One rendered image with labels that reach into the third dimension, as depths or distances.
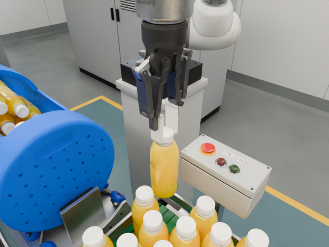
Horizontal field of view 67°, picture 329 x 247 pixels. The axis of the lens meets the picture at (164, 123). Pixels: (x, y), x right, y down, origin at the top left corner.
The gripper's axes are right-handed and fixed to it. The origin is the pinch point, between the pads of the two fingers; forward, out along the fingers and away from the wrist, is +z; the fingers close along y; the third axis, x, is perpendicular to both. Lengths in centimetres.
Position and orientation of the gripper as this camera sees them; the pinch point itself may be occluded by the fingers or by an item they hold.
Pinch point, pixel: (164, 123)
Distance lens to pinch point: 51.1
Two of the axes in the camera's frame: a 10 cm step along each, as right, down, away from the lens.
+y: -6.7, 4.3, -6.1
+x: 7.4, 3.9, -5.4
